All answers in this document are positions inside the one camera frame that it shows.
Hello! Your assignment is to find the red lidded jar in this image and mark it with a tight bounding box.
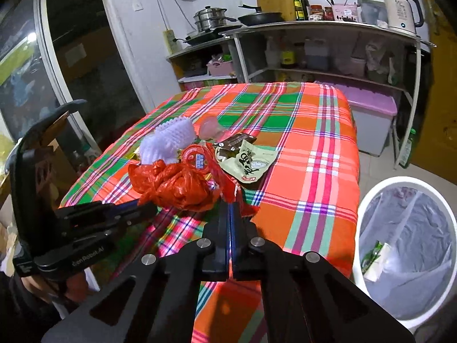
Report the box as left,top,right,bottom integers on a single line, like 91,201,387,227
308,5,324,21

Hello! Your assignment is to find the green label sauce bottle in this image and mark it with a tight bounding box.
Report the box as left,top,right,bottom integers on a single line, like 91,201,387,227
294,0,305,21

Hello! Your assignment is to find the clear plastic container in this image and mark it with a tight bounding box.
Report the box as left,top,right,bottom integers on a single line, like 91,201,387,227
357,0,388,29

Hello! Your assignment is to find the dark brown snack wrapper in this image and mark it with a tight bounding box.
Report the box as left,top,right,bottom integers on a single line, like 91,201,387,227
213,132,256,163

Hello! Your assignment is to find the green glass bottle on floor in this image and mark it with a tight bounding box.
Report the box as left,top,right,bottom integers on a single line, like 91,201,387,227
399,128,417,169

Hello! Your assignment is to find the stainless steel steamer pot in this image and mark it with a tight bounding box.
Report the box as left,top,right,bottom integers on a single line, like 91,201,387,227
194,5,237,33

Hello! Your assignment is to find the yellow wooden door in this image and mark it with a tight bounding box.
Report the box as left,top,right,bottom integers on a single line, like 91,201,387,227
413,0,456,184

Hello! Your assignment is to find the black frying pan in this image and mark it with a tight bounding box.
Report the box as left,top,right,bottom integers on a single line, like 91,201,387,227
238,4,284,26

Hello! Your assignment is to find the white electric kettle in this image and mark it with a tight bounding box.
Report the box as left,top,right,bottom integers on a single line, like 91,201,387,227
383,0,424,36

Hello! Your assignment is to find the green white snack pouch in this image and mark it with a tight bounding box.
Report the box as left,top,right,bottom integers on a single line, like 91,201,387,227
215,139,278,184

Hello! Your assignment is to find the red round snack lid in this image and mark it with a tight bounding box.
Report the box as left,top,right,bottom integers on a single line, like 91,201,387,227
181,144,214,174

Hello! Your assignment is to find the white power strip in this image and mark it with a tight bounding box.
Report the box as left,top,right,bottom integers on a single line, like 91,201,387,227
163,29,180,54

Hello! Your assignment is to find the green white trash in bin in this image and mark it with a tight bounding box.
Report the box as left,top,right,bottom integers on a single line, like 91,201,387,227
360,241,392,283

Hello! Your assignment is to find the plaid orange green tablecloth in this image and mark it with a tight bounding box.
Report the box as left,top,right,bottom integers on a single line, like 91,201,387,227
61,82,360,342

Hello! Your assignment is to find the black induction cooktop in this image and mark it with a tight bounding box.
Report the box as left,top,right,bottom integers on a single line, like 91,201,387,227
184,24,242,46

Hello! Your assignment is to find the white metal kitchen shelf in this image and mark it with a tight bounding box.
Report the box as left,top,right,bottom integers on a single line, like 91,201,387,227
167,21,434,166

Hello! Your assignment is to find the white foam fruit net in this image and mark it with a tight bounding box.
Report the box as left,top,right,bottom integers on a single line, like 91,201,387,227
139,133,178,165

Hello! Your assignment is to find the clear pink plastic cup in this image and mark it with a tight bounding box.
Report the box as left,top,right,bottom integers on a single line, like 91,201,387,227
198,116,226,143

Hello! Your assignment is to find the grey trash bin liner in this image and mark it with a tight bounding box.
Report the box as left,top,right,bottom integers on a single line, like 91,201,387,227
358,184,454,321

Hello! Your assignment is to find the red plastic bag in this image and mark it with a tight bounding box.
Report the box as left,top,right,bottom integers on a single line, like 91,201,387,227
128,159,220,212

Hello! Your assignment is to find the red snack wrapper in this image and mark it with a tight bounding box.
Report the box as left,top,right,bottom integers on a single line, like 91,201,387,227
202,142,259,218

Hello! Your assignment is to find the pink plastic basket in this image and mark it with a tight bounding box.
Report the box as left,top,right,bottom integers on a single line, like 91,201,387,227
207,60,235,77

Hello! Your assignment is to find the pink utensil holder box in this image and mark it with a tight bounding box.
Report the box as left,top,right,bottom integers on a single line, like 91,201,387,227
332,4,359,23

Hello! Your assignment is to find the person's left hand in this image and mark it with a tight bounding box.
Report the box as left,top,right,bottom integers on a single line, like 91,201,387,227
20,273,90,304

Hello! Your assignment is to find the purple lidded storage box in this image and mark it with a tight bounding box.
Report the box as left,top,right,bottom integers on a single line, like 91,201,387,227
318,81,397,156

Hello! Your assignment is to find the dark sauce bottle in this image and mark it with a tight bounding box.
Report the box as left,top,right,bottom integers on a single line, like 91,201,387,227
300,0,310,20

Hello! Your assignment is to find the white round trash bin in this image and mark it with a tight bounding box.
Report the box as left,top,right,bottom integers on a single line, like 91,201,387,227
351,175,457,333

